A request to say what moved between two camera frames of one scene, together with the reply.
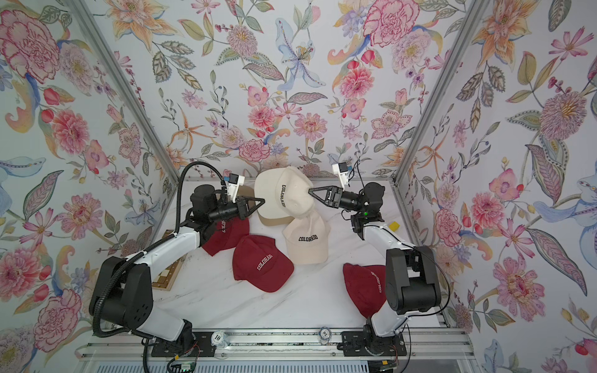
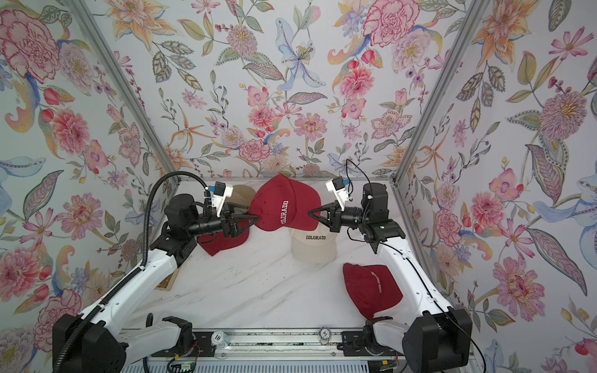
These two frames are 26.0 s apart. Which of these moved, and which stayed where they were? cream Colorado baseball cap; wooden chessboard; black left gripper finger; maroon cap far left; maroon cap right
Moved: black left gripper finger; cream Colorado baseball cap
Stayed: maroon cap far left; maroon cap right; wooden chessboard
